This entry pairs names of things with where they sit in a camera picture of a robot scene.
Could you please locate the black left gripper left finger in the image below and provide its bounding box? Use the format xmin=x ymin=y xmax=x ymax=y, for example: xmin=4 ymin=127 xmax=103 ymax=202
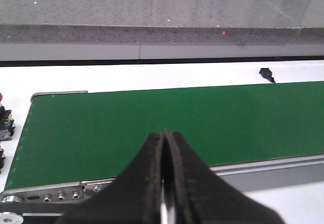
xmin=56 ymin=133 xmax=164 ymax=223

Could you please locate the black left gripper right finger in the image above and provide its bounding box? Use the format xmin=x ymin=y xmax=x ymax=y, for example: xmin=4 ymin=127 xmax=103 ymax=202
xmin=164 ymin=130 xmax=284 ymax=223

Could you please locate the green conveyor belt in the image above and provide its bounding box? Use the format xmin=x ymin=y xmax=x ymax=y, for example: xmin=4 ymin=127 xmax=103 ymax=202
xmin=5 ymin=82 xmax=323 ymax=190

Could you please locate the black timing belt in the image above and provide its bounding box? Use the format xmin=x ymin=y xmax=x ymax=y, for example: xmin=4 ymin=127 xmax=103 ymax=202
xmin=16 ymin=203 xmax=76 ymax=223

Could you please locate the silver timing pulley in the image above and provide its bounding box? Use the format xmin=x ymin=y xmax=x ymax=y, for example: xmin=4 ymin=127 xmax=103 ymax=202
xmin=0 ymin=195 xmax=25 ymax=224

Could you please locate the push button at lower left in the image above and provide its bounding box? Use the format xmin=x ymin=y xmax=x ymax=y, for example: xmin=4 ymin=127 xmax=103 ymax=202
xmin=0 ymin=147 xmax=6 ymax=172

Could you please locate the red mushroom push button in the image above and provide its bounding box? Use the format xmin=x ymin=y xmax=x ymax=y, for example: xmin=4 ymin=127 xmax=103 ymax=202
xmin=1 ymin=94 xmax=15 ymax=141

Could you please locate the white base panel under slabs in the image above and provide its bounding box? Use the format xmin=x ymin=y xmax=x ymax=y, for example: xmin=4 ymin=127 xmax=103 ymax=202
xmin=1 ymin=43 xmax=323 ymax=61

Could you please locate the grey stone slab left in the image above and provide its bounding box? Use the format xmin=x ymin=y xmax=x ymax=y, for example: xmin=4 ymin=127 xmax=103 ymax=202
xmin=1 ymin=0 xmax=303 ymax=43

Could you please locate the grey stone slab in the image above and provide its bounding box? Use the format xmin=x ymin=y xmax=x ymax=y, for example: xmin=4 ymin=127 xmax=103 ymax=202
xmin=263 ymin=0 xmax=323 ymax=44
xmin=1 ymin=0 xmax=303 ymax=43

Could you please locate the grey stone slab right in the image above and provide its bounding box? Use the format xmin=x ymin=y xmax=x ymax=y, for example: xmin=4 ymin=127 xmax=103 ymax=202
xmin=263 ymin=0 xmax=323 ymax=44

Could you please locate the aluminium conveyor side rail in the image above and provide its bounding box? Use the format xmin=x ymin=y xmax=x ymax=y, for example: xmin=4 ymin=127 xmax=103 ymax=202
xmin=83 ymin=153 xmax=324 ymax=192

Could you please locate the conveyor end bracket with screws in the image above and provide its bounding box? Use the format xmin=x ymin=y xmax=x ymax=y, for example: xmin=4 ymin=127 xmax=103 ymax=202
xmin=0 ymin=180 xmax=88 ymax=204

